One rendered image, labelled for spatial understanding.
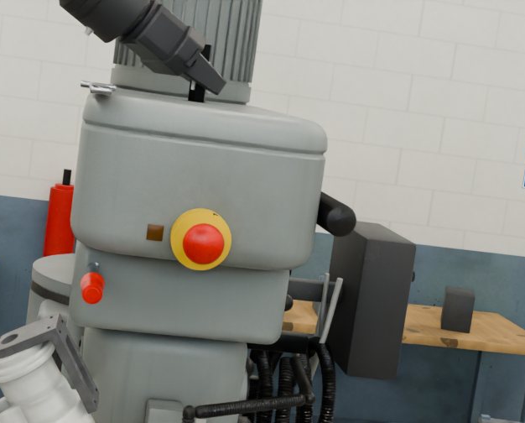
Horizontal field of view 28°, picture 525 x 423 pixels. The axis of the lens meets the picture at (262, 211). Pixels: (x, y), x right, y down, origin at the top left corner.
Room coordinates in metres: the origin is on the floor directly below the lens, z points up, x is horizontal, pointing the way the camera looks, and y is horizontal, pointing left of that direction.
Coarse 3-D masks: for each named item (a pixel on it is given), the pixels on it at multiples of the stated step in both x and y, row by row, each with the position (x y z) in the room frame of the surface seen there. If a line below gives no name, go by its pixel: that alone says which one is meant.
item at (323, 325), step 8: (328, 280) 1.57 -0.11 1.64; (336, 280) 1.54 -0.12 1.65; (336, 288) 1.54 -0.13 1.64; (336, 296) 1.54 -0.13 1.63; (320, 304) 1.65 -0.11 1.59; (320, 312) 1.58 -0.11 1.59; (328, 312) 1.55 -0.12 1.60; (320, 320) 1.58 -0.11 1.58; (328, 320) 1.55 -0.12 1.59; (320, 328) 1.58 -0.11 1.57; (328, 328) 1.55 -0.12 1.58; (320, 336) 1.59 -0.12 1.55; (312, 360) 1.62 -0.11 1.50; (312, 368) 1.57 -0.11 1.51; (320, 368) 1.62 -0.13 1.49; (312, 376) 1.57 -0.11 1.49
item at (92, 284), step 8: (88, 264) 1.12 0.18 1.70; (96, 264) 1.12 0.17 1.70; (88, 272) 1.07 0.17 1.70; (96, 272) 1.08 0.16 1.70; (88, 280) 1.01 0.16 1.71; (96, 280) 1.01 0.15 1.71; (88, 288) 0.99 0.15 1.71; (96, 288) 0.99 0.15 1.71; (88, 296) 0.99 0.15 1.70; (96, 296) 0.99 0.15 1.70
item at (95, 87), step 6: (84, 84) 1.17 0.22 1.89; (90, 84) 1.10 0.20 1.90; (96, 84) 1.07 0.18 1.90; (102, 84) 1.12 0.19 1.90; (108, 84) 1.19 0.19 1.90; (90, 90) 0.98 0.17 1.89; (96, 90) 0.98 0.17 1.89; (102, 90) 0.98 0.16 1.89; (108, 90) 0.98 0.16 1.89; (114, 90) 1.18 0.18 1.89
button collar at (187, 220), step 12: (180, 216) 1.04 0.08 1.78; (192, 216) 1.03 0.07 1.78; (204, 216) 1.03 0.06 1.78; (216, 216) 1.03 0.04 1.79; (180, 228) 1.02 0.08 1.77; (228, 228) 1.03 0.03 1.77; (180, 240) 1.02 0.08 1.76; (228, 240) 1.03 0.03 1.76; (180, 252) 1.02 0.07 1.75; (228, 252) 1.03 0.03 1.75; (192, 264) 1.03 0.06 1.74; (204, 264) 1.03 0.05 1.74; (216, 264) 1.03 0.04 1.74
